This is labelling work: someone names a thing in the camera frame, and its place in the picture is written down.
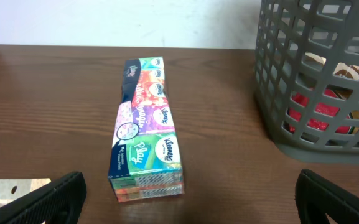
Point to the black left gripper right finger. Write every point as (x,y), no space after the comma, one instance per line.
(318,199)

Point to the colourful Kleenex tissue multipack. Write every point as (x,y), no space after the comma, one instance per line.
(145,158)

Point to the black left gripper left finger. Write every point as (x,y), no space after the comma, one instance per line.
(60,201)

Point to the grey plastic slotted basket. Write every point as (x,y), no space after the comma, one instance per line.
(304,122)

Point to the beige brown Pantree bag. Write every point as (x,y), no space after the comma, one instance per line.
(342,70)

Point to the beige paper pouch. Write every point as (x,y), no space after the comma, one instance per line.
(12,189)

